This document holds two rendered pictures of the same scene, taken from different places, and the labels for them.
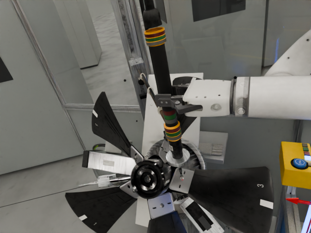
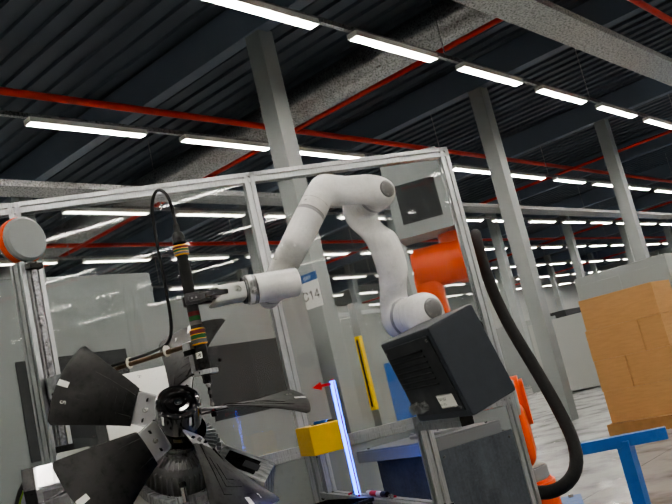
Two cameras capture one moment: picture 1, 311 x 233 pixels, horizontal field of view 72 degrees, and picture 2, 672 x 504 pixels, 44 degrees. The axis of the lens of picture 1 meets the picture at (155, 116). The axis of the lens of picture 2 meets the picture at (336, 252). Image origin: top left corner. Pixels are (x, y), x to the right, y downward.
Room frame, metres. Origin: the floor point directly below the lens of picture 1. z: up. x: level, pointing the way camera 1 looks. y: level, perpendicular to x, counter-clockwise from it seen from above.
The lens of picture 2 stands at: (-1.33, 1.39, 1.14)
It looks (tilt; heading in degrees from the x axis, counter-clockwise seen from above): 10 degrees up; 311
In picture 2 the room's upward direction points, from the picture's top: 13 degrees counter-clockwise
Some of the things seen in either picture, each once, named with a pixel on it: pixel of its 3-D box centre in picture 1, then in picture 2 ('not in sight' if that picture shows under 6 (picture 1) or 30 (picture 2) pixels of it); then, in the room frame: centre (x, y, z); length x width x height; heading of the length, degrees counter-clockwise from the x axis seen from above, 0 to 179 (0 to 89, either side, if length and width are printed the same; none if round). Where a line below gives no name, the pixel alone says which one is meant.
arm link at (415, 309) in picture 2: not in sight; (421, 332); (0.19, -0.67, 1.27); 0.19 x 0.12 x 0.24; 163
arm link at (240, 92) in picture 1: (240, 97); (249, 289); (0.39, -0.19, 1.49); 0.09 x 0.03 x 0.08; 152
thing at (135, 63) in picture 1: (137, 67); (64, 385); (1.09, 0.03, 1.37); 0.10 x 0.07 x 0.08; 6
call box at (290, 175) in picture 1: (295, 164); (319, 440); (0.56, -0.50, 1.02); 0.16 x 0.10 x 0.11; 151
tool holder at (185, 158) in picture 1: (174, 144); (199, 357); (0.48, -0.04, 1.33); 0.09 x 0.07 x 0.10; 6
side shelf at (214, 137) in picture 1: (195, 144); not in sight; (1.01, -0.20, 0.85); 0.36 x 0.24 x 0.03; 61
